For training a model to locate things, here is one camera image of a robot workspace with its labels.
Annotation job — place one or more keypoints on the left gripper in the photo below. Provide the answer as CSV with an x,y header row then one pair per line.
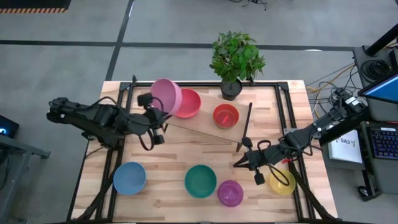
x,y
151,119

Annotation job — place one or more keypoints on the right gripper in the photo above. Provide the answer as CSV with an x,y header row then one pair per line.
x,y
259,157

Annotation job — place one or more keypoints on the pink matte bowl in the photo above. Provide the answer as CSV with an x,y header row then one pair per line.
x,y
168,95

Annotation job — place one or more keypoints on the coral red matte bowl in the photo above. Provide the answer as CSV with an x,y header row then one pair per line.
x,y
189,104

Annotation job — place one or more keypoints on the translucent yellow bowl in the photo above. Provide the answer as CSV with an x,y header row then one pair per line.
x,y
284,186

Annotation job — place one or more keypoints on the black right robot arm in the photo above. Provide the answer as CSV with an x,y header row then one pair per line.
x,y
323,124

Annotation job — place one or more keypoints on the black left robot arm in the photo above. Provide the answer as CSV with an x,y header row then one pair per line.
x,y
93,119

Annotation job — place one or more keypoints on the wooden shelf with black legs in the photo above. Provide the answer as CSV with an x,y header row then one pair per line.
x,y
205,123

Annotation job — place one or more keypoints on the translucent purple bowl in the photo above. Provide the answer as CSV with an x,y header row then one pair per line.
x,y
230,193

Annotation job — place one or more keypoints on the dark green bowl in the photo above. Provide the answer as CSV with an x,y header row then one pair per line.
x,y
200,181

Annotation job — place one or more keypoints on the translucent orange-red bowl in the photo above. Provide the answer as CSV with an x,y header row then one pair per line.
x,y
226,116

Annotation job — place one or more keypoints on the blue matte bowl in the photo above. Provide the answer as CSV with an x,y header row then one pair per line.
x,y
129,178

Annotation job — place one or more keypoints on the green potted plant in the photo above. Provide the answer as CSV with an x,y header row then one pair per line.
x,y
236,59

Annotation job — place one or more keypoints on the white paper sheet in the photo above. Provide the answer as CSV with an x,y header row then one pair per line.
x,y
345,146

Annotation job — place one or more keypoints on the grey equipment cart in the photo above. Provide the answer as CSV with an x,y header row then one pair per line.
x,y
382,174

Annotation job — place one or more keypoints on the black backlit keyboard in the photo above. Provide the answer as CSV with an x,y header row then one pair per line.
x,y
385,143

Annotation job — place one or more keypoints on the grey metal stand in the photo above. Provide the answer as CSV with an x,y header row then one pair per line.
x,y
18,149

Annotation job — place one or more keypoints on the laptop with blue screen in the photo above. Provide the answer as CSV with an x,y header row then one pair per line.
x,y
384,90

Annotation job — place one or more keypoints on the dark monitor with blue light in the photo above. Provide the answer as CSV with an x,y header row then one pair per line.
x,y
7,126

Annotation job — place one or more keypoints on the black mat with hazard stripes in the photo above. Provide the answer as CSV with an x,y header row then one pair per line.
x,y
31,4

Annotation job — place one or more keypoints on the black slanted pole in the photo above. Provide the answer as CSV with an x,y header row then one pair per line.
x,y
384,39

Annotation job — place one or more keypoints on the black metal table frame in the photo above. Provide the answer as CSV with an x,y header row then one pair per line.
x,y
281,90

